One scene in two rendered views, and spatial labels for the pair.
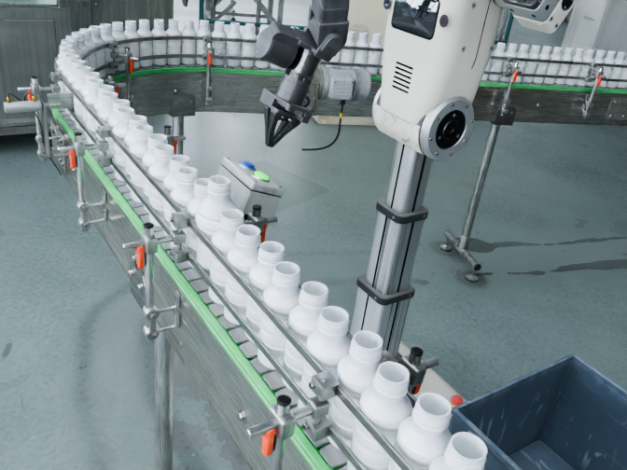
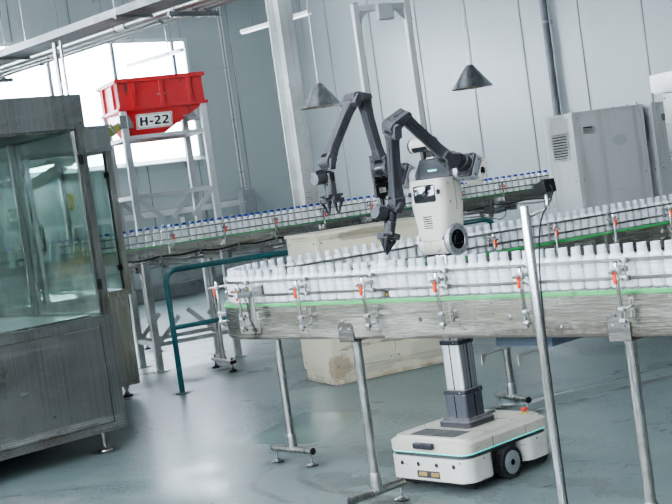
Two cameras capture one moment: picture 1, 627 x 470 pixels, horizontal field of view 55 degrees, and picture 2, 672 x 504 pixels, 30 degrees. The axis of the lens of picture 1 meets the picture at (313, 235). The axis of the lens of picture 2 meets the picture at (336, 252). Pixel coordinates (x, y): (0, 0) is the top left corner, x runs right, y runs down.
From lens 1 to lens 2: 4.76 m
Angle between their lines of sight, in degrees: 26
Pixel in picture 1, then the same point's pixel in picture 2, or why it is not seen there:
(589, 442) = not seen: hidden behind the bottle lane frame
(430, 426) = (472, 257)
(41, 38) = (92, 344)
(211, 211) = (383, 263)
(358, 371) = (451, 263)
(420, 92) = (438, 224)
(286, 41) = (384, 209)
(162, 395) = (365, 399)
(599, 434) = not seen: hidden behind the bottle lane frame
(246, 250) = (402, 265)
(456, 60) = (449, 206)
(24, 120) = (85, 424)
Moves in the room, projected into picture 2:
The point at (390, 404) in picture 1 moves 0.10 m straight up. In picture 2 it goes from (462, 262) to (459, 238)
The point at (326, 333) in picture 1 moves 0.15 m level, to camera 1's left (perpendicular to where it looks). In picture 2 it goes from (439, 261) to (405, 266)
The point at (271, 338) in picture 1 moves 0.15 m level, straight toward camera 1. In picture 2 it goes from (422, 282) to (430, 284)
